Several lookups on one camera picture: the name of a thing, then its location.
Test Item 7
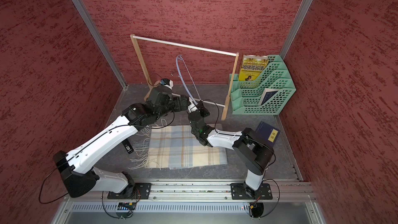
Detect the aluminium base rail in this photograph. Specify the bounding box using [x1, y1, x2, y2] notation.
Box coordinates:
[66, 178, 316, 202]

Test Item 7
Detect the dark book in organizer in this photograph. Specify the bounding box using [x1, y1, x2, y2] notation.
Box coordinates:
[258, 88, 279, 106]

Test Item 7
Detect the blue beige plaid scarf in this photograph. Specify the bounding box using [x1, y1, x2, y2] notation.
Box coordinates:
[129, 125, 228, 170]

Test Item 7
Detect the small black cylinder object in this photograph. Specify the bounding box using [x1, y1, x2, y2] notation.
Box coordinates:
[122, 139, 134, 154]

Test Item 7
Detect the aluminium corner profile left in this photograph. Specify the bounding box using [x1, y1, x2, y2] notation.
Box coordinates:
[72, 0, 127, 90]

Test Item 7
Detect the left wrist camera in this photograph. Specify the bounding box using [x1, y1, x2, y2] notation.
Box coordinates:
[160, 78, 174, 89]

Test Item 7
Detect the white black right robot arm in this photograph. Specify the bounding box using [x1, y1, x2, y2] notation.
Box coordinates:
[188, 101, 275, 199]

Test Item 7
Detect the green plastic file organizer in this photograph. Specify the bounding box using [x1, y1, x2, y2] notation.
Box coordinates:
[229, 55, 296, 115]

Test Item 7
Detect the aluminium corner profile right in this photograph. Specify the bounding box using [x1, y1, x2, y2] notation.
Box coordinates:
[279, 0, 313, 60]

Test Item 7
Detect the aluminium corner profile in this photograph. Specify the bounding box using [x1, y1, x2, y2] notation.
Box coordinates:
[72, 0, 127, 90]
[279, 0, 313, 60]

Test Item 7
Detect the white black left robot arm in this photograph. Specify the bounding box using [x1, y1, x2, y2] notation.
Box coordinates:
[53, 86, 193, 198]

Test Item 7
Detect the dark blue book yellow label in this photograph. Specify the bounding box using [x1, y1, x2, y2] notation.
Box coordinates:
[256, 121, 280, 148]

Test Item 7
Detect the wooden rack with white rods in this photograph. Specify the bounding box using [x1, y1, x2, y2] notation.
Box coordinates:
[130, 34, 239, 121]

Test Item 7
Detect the yellow book in organizer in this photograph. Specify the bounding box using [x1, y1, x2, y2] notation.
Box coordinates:
[238, 55, 269, 82]

